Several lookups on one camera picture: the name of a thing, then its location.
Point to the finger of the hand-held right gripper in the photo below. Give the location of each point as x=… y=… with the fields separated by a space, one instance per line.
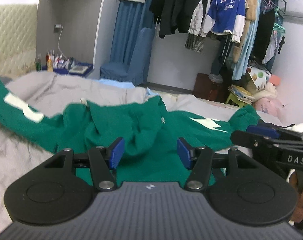
x=262 y=131
x=244 y=139

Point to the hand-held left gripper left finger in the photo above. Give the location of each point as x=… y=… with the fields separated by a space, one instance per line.
x=117 y=153

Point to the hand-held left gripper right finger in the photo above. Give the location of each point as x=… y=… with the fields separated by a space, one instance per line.
x=184 y=153

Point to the green hoodie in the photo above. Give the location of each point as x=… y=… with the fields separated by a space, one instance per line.
x=146 y=130

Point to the yellow-green stool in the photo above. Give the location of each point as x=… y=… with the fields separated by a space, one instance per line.
x=231 y=101

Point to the stack of books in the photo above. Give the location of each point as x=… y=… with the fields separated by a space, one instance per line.
x=241 y=93

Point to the pink box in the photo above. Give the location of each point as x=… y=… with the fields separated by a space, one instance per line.
x=275 y=79

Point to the polka dot bag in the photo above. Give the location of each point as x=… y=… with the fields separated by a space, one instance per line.
x=259 y=76

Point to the brown wooden box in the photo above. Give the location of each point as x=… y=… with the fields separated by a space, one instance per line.
x=209 y=88

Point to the light blue cloth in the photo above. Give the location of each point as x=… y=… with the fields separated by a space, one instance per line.
x=116 y=83

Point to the light blue hanging garment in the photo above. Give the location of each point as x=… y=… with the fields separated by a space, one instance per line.
x=244 y=62

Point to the hanging blue jeans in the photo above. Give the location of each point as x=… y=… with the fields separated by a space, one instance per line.
x=216 y=70

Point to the pale hanging garment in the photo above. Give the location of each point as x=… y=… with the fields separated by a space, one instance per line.
x=271 y=47

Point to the grey bed sheet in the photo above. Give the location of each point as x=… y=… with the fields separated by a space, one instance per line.
x=54 y=90

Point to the blue covered chair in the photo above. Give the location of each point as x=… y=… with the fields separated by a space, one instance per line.
x=131 y=65

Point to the dark hanging garment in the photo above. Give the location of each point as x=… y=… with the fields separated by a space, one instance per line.
x=265 y=35

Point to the striped hanging garment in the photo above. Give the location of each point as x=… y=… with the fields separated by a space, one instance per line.
x=195 y=43

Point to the cluster of toiletry bottles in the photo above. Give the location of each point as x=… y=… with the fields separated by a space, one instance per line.
x=56 y=61

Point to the blue curtain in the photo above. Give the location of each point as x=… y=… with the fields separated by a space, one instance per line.
x=124 y=35

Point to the green bottle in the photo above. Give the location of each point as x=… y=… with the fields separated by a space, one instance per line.
x=38 y=63

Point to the blue and white jersey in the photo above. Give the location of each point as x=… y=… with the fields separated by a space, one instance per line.
x=225 y=12

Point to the beige hanging coat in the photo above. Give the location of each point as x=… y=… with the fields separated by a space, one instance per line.
x=250 y=5

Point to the white hanging jacket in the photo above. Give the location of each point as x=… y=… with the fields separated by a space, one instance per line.
x=199 y=20

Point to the grey wardrobe cabinet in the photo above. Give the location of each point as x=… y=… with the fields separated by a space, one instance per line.
x=79 y=17

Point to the black hanging jacket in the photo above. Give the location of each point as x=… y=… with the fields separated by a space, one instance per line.
x=176 y=7

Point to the cream quilted headboard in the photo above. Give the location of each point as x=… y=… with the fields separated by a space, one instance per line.
x=14 y=40

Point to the white wall charger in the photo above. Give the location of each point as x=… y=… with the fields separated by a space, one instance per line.
x=57 y=28

